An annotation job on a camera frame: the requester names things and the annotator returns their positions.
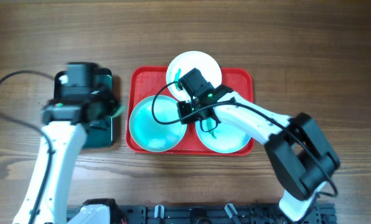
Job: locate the white round plate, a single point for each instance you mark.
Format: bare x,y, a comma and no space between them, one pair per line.
184,63

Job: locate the black water tray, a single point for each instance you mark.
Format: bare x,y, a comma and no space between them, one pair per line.
96,137

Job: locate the red plastic tray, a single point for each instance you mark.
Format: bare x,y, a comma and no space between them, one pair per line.
148,80

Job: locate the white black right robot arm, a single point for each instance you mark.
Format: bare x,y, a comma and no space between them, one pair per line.
300,154

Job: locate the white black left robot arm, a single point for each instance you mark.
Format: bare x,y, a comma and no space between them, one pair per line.
66,121

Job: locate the green scouring sponge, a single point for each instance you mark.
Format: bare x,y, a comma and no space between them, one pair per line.
118,111

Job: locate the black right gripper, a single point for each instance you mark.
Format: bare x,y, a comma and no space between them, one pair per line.
180,108

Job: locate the light blue plate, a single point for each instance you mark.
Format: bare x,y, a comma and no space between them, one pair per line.
150,135
220,137

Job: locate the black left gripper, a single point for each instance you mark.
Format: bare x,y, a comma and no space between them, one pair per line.
112,101

